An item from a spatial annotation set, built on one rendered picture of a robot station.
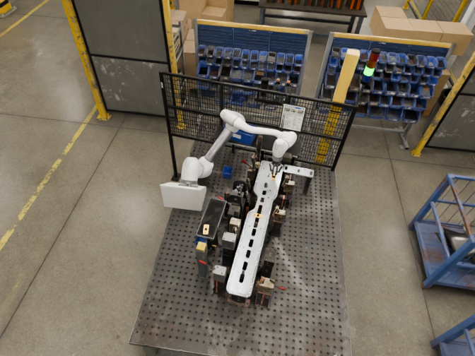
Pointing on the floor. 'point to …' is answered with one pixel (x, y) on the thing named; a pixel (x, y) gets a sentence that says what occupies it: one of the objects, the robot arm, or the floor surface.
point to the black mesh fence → (243, 115)
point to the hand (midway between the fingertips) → (274, 174)
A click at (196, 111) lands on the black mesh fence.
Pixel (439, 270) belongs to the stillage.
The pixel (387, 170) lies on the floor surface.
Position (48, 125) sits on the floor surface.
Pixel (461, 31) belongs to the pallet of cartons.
